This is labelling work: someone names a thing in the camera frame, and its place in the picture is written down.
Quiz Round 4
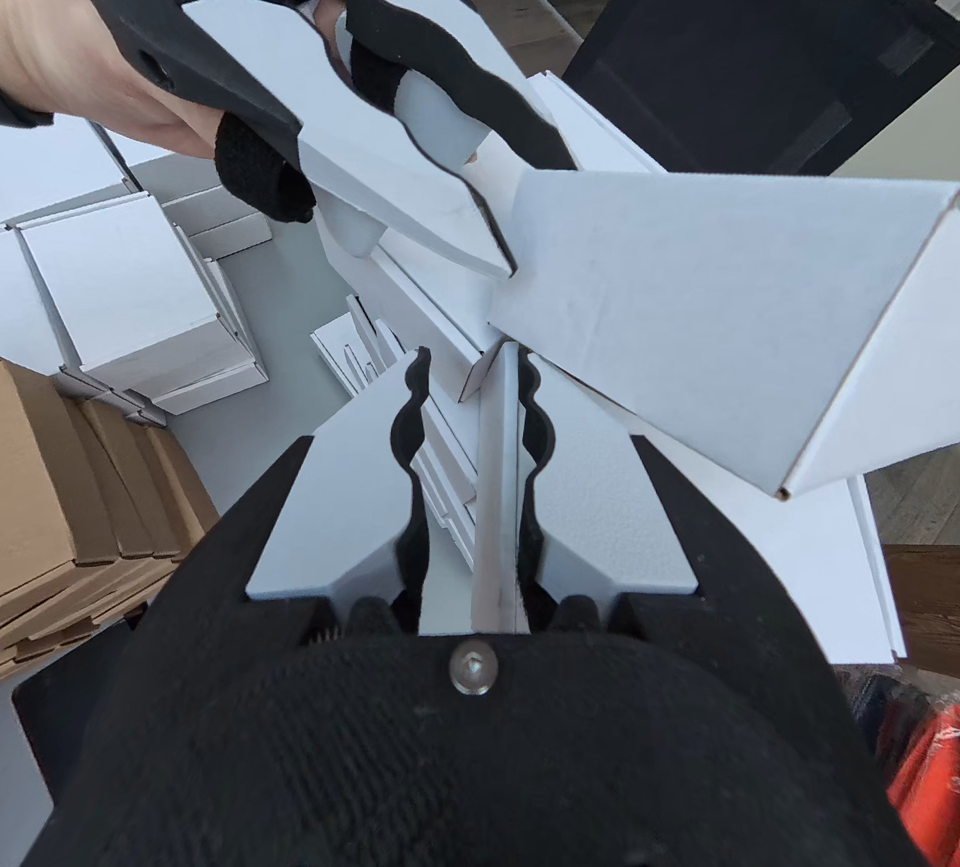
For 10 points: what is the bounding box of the black wristband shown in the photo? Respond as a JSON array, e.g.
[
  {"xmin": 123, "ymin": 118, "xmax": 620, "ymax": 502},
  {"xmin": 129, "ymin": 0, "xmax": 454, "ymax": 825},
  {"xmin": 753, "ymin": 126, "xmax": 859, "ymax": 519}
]
[{"xmin": 0, "ymin": 87, "xmax": 55, "ymax": 129}]

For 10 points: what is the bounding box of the orange plastic-wrapped package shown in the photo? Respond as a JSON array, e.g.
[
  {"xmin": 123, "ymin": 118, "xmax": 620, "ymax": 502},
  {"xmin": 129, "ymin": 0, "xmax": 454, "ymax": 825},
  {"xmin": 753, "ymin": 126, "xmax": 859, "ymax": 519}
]
[{"xmin": 885, "ymin": 702, "xmax": 960, "ymax": 867}]

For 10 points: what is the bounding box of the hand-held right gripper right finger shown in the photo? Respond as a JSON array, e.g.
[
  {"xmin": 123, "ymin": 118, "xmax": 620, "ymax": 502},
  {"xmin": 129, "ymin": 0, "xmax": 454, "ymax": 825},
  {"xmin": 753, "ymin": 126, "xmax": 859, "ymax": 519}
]
[{"xmin": 516, "ymin": 353, "xmax": 700, "ymax": 634}]

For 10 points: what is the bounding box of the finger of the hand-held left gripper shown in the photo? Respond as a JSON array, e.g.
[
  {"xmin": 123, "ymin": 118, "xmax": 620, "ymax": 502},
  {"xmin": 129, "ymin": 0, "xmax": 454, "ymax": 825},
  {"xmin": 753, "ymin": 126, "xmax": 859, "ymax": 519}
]
[
  {"xmin": 343, "ymin": 0, "xmax": 580, "ymax": 172},
  {"xmin": 183, "ymin": 0, "xmax": 520, "ymax": 281}
]

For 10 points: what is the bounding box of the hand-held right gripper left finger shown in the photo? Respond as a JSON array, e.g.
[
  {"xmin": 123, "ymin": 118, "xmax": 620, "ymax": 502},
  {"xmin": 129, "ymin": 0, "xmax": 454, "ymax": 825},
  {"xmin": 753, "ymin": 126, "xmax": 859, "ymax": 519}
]
[{"xmin": 244, "ymin": 348, "xmax": 434, "ymax": 634}]

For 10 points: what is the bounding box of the stack of brown cardboard boxes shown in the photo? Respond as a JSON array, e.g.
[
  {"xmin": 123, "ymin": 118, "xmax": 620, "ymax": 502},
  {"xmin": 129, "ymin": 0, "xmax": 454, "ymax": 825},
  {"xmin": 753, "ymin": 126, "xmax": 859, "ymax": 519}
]
[{"xmin": 0, "ymin": 357, "xmax": 220, "ymax": 682}]

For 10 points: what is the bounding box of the person's left hand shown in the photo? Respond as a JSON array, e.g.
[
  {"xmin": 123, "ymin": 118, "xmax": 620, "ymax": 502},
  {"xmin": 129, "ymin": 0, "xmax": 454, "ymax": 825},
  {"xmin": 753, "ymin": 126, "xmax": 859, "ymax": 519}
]
[{"xmin": 0, "ymin": 0, "xmax": 226, "ymax": 159}]

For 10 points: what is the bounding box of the stack of white boxes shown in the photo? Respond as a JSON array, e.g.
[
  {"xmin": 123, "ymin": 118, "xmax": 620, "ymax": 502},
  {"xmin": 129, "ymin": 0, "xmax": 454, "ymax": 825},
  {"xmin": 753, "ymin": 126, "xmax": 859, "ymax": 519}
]
[{"xmin": 0, "ymin": 113, "xmax": 271, "ymax": 427}]

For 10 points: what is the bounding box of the white cardboard box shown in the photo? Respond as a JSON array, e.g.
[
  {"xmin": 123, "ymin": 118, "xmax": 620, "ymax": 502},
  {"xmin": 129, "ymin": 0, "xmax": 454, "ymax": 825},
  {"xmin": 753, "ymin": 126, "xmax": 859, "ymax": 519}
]
[
  {"xmin": 487, "ymin": 165, "xmax": 960, "ymax": 502},
  {"xmin": 459, "ymin": 340, "xmax": 530, "ymax": 634},
  {"xmin": 525, "ymin": 349, "xmax": 910, "ymax": 667}
]

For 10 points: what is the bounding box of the wooden post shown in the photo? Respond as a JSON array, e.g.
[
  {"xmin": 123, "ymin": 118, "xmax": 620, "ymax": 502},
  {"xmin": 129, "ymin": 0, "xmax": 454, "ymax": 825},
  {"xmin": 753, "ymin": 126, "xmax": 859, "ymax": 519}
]
[{"xmin": 883, "ymin": 543, "xmax": 960, "ymax": 679}]

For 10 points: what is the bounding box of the row of white boxes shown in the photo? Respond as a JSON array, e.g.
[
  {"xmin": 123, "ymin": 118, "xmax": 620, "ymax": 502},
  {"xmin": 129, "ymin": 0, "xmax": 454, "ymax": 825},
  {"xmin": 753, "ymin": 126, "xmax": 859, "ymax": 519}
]
[{"xmin": 309, "ymin": 70, "xmax": 669, "ymax": 564}]

